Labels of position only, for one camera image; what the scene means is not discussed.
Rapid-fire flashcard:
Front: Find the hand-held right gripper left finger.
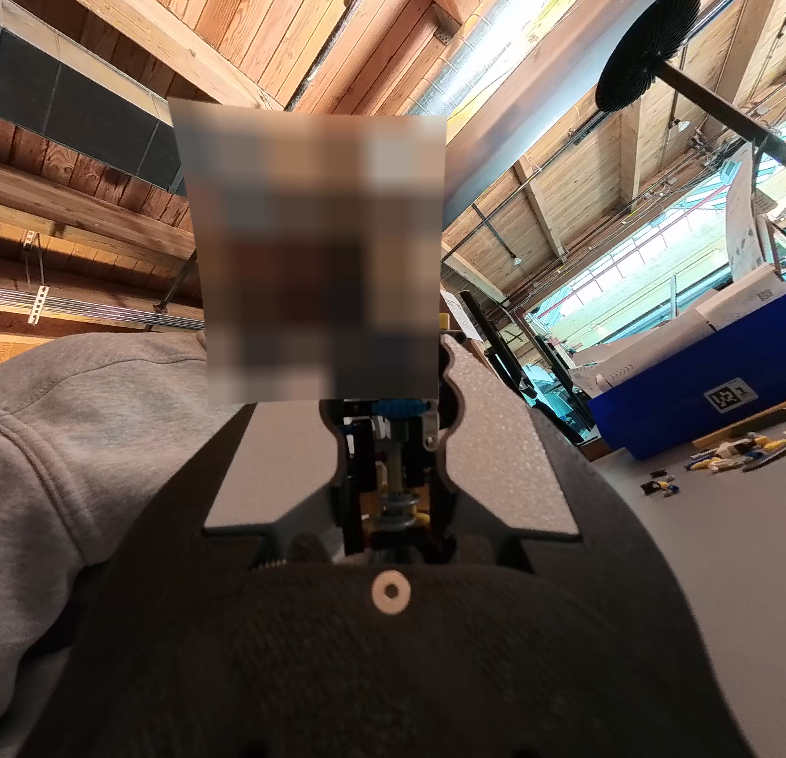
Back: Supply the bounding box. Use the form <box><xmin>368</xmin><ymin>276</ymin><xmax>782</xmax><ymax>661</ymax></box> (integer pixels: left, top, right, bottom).
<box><xmin>203</xmin><ymin>399</ymin><xmax>343</xmax><ymax>535</ymax></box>

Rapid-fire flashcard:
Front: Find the blue plastic bin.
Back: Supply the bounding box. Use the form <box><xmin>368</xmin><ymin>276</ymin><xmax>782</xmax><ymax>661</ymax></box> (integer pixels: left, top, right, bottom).
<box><xmin>587</xmin><ymin>320</ymin><xmax>786</xmax><ymax>462</ymax></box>

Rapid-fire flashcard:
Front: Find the black ceiling duct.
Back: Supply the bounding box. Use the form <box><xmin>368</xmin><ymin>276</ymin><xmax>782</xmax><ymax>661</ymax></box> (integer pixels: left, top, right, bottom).
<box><xmin>0</xmin><ymin>27</ymin><xmax>185</xmax><ymax>197</ymax></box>

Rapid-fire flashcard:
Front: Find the long yellow lego beam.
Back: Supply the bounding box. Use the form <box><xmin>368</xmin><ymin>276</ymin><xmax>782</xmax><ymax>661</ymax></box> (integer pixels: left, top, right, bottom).
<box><xmin>692</xmin><ymin>401</ymin><xmax>786</xmax><ymax>452</ymax></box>

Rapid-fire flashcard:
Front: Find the black pole with ribbed disc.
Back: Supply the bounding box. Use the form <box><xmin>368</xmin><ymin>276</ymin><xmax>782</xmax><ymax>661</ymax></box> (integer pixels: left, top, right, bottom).
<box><xmin>595</xmin><ymin>0</ymin><xmax>786</xmax><ymax>153</ymax></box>

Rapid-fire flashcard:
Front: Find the pile of small lego pieces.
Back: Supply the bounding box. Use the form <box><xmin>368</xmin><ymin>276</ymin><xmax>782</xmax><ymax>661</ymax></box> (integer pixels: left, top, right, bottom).
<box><xmin>639</xmin><ymin>434</ymin><xmax>786</xmax><ymax>499</ymax></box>

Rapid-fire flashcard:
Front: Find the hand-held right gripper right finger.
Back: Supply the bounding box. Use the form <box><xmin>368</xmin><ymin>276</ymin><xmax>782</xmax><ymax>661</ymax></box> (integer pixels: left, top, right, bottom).
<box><xmin>437</xmin><ymin>334</ymin><xmax>581</xmax><ymax>538</ymax></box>

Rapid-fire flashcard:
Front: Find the propped instruction booklet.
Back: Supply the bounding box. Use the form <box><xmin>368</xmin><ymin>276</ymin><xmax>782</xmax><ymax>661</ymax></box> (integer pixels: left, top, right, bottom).
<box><xmin>724</xmin><ymin>140</ymin><xmax>776</xmax><ymax>283</ymax></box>

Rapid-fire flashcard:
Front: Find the silver ventilation duct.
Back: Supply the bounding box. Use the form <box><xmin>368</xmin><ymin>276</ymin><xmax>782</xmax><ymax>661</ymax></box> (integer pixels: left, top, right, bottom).
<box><xmin>405</xmin><ymin>0</ymin><xmax>614</xmax><ymax>219</ymax></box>

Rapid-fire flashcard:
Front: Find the lego technic crane model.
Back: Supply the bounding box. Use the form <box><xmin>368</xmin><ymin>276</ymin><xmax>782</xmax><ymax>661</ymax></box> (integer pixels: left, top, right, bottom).
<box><xmin>335</xmin><ymin>312</ymin><xmax>455</xmax><ymax>563</ymax></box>

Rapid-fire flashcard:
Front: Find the black metal frame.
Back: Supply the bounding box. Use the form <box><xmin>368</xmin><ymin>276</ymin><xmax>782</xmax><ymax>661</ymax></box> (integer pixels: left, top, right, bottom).
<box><xmin>459</xmin><ymin>290</ymin><xmax>593</xmax><ymax>446</ymax></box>

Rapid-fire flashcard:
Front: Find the grey hooded sweatshirt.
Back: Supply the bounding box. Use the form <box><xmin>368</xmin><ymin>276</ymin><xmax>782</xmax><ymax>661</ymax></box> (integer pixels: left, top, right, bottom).
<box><xmin>0</xmin><ymin>331</ymin><xmax>255</xmax><ymax>758</ymax></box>

